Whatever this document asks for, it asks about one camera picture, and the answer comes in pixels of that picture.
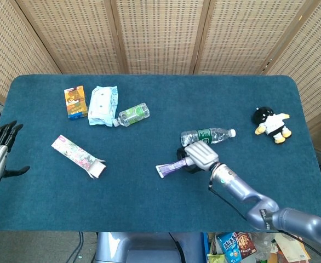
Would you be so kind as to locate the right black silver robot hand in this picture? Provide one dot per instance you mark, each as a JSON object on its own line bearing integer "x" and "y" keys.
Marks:
{"x": 203, "y": 154}

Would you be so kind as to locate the purple toothpaste tube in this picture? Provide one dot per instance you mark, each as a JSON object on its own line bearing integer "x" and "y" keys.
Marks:
{"x": 167, "y": 168}

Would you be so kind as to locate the floral pink long box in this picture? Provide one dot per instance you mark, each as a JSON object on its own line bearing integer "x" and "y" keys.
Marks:
{"x": 75, "y": 154}

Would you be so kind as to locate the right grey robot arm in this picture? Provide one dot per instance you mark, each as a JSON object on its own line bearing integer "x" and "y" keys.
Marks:
{"x": 240, "y": 189}

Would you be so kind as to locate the brown cookie box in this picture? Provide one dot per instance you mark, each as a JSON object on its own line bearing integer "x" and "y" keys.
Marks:
{"x": 245, "y": 243}

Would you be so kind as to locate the light blue wipes pack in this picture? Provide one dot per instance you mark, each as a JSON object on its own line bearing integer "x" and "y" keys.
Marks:
{"x": 101, "y": 107}

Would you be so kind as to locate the water bottle dark green label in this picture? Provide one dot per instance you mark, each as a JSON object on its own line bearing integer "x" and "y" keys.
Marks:
{"x": 215, "y": 135}

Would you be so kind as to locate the penguin plush toy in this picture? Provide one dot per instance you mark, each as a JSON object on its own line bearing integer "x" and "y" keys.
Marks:
{"x": 271, "y": 123}

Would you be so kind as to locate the small bottle light green label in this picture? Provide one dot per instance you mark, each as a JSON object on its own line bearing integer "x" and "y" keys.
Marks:
{"x": 133, "y": 113}

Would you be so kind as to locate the teal felt table cover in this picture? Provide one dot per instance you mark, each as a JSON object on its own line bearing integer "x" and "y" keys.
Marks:
{"x": 122, "y": 202}

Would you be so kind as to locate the blue snack bag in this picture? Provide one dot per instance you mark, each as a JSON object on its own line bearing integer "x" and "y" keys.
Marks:
{"x": 229, "y": 246}

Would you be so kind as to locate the green snack bag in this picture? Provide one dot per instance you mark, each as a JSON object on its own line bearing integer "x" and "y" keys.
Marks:
{"x": 215, "y": 259}

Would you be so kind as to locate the grey robot torso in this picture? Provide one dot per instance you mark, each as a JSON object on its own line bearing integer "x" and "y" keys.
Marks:
{"x": 149, "y": 246}

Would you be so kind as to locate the clear plastic bag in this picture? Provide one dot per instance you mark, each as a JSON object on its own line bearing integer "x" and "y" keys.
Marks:
{"x": 264, "y": 246}

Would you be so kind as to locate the woven bamboo folding screen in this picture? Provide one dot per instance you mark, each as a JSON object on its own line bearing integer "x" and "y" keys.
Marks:
{"x": 160, "y": 35}

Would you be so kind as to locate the tan paper envelopes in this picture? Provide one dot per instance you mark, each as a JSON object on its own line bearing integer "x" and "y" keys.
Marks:
{"x": 289, "y": 252}

